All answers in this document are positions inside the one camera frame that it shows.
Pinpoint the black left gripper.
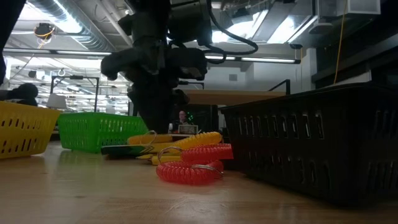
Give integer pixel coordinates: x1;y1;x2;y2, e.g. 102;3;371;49
101;46;208;135

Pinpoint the wooden shelf riser black frame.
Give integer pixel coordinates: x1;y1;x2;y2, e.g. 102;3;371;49
178;78;292;107

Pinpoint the silver round ventilation duct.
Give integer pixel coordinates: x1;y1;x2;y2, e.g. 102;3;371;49
27;0;116;52

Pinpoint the yellow hanging cord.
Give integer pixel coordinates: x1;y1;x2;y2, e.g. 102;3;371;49
333;0;348;84

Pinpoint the small framed sign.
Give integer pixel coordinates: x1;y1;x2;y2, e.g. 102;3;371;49
177;124;199;135

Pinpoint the white ceiling duct box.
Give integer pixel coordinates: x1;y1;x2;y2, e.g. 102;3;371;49
316;0;382;18

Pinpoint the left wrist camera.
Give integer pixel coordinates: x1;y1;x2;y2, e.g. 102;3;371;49
167;0;214;45

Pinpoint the person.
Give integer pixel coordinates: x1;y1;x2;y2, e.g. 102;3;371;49
0;83;39;107
172;110;191;131

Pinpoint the black plastic basket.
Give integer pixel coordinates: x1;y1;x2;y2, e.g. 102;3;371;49
220;82;398;208

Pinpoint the long linear ceiling light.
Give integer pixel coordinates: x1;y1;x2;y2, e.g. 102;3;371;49
0;48;302;65

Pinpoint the green plastic basket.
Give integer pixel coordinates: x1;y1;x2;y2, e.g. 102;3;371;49
57;111;149;154

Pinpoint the yellow plastic basket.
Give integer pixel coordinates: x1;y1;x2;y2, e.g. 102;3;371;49
0;100;62;161

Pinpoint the black background rig frame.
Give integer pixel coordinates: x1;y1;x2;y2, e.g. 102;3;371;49
49;75;100;113

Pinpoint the white shade background lamp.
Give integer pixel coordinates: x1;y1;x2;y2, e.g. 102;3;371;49
46;93;68;110

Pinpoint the dark diagonal beam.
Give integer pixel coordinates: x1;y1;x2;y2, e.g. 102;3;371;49
310;17;398;85

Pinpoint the orange coil wristband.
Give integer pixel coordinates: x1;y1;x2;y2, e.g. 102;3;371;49
180;142;234;162
155;159;224;187

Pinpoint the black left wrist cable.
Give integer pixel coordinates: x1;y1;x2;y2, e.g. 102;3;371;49
203;0;259;65

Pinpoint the black ceiling cable reel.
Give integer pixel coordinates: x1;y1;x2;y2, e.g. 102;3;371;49
33;22;57;41

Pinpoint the yellow green crayon box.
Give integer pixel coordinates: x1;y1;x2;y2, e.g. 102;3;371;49
101;142;184;166

